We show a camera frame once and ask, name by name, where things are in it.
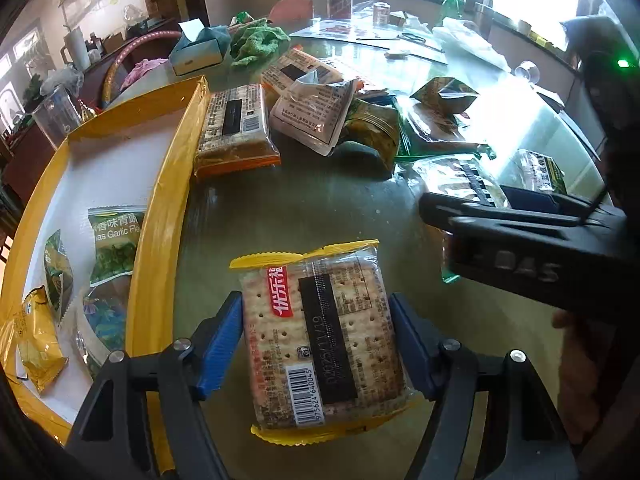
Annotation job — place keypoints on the small red-capped bottle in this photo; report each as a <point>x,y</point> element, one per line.
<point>381,10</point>

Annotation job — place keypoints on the green cloth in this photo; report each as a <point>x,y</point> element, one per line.
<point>257,40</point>

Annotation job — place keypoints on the small clear glass cup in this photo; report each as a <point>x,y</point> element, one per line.
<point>527,70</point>

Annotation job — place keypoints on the grey plastic bag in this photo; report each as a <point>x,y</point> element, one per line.
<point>62,80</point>

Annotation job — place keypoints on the clear green snack packet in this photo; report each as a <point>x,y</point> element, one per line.
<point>542,172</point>

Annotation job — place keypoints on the yellow-edged cracker pack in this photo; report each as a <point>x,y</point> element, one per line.
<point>320,340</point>

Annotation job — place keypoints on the puffed green snack packet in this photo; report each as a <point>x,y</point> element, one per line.
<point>442,95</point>

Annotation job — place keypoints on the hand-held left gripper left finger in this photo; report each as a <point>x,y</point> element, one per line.
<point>220,347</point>

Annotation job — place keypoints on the white tumbler with straw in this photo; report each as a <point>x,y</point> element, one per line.
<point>77,50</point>

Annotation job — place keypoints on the black scissors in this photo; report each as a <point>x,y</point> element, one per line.
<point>417,38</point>

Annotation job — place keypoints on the white printed snack packet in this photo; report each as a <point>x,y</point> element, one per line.
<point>310,115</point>

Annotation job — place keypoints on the small green snack packet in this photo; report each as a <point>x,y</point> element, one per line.
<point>57,275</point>

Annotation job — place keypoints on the dark-striped cracker pack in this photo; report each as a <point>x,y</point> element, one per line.
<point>460,175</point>

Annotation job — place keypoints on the white plastic bag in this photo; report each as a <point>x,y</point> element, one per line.
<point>470,42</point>

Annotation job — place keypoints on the green pea snack packet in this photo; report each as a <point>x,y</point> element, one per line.
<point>117,250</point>

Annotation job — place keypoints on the yellow cardboard tray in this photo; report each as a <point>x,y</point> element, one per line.
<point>100,170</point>

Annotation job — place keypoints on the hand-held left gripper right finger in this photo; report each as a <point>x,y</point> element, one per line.
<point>411,345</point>

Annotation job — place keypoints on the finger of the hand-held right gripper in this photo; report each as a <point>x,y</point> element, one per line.
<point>475,211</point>
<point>530,199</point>

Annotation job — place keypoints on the red chair back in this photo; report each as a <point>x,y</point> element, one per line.
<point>290,7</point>

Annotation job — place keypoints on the tissue box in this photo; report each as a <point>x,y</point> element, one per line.
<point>197,50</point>

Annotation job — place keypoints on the pink hula hoop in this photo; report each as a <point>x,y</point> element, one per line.
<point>125,55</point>

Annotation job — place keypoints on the pink cloth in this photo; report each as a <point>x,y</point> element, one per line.
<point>142,72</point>

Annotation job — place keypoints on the person's right hand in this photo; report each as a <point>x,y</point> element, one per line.
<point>582,370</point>

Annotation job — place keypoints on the orange-edged cracker pack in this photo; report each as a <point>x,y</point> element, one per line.
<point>295,67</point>
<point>232,125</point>

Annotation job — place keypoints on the flat green snack packet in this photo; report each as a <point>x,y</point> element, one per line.
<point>425,140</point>

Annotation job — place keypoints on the printed paper sheet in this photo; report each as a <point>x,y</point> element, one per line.
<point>345,32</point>

